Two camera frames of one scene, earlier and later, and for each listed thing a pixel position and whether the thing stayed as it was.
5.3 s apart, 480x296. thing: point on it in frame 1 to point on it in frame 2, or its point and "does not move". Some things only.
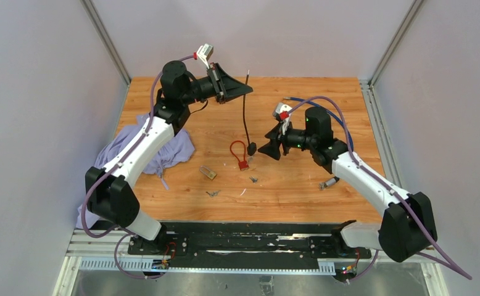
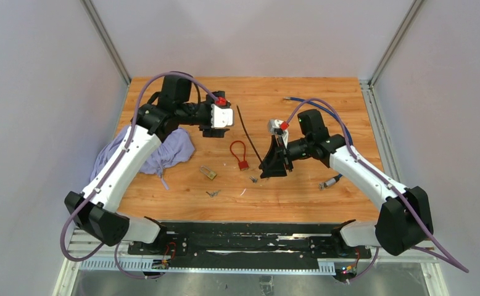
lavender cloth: x=180 y=144 does not move
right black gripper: x=272 y=148 to x=273 y=164
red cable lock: x=243 y=164 does not move
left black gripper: x=225 y=86 to x=213 y=132
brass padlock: x=211 y=174 does not move
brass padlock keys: x=213 y=194 does not move
